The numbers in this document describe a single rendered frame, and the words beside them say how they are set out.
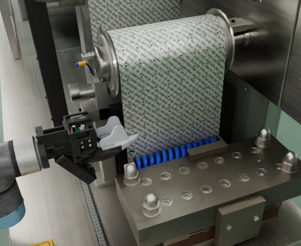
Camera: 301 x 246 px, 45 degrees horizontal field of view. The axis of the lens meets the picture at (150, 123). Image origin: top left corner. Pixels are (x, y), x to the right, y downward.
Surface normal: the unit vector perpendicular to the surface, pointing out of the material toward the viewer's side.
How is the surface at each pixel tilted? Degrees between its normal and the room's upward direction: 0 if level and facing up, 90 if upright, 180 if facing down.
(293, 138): 0
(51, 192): 0
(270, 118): 90
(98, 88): 90
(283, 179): 0
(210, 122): 90
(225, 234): 90
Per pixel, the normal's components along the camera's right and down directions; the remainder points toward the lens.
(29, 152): 0.22, -0.23
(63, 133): 0.35, 0.52
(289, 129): -0.04, -0.82
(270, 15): -0.94, 0.23
